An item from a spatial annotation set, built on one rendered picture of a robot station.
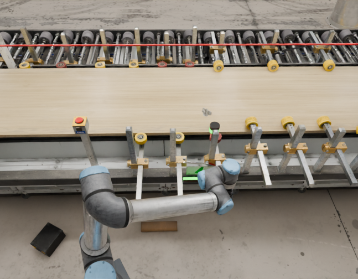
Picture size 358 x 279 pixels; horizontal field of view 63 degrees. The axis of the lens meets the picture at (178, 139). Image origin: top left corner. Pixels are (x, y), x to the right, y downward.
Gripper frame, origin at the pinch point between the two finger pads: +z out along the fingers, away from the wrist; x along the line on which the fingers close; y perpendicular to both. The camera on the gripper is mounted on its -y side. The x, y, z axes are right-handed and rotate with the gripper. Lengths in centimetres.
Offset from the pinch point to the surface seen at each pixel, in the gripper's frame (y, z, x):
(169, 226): -15, 75, -32
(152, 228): -14, 76, -46
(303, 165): -13, -13, 49
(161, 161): -42, 20, -37
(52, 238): -5, 70, -124
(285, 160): -25, -2, 45
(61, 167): -38, 20, -110
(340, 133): -25, -28, 70
